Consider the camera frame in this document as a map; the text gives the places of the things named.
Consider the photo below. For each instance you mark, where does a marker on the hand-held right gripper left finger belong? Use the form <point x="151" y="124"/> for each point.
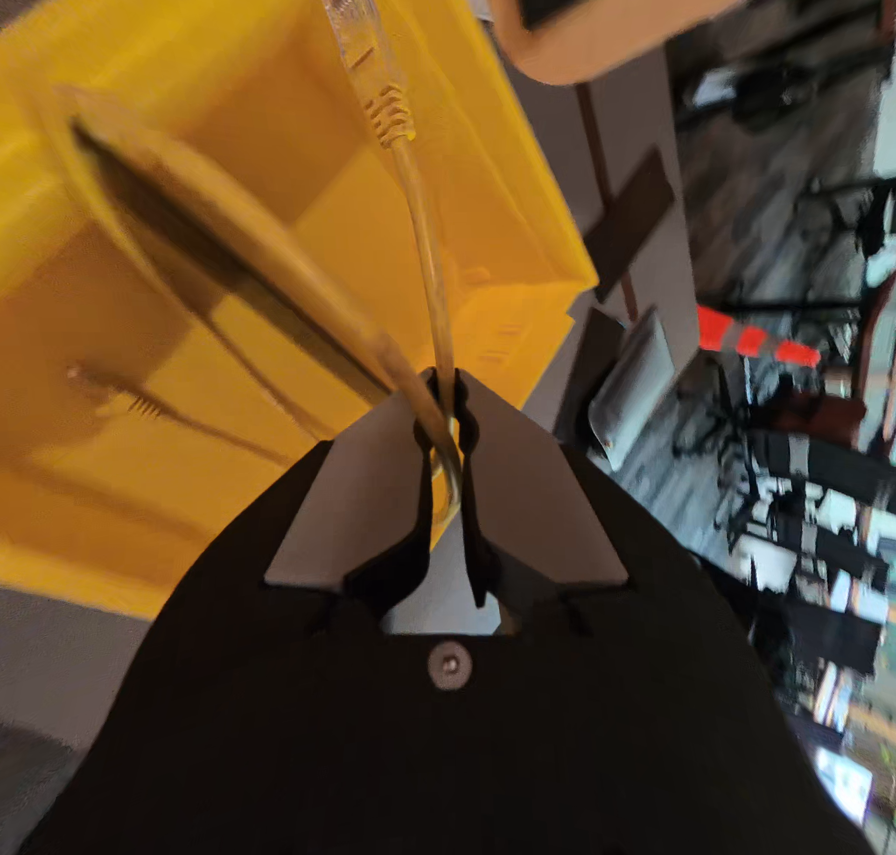
<point x="350" y="512"/>

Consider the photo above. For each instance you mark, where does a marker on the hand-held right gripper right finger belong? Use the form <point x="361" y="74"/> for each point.
<point x="546" y="512"/>

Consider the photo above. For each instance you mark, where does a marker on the yellow plastic bin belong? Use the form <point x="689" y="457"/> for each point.
<point x="105" y="484"/>

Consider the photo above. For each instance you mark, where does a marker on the white document stand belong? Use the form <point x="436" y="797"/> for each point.
<point x="633" y="386"/>

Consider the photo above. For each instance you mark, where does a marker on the red striped bar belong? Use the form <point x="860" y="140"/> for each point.
<point x="752" y="341"/>

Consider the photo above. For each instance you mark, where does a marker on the wooden display board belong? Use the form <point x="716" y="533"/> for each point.
<point x="595" y="57"/>

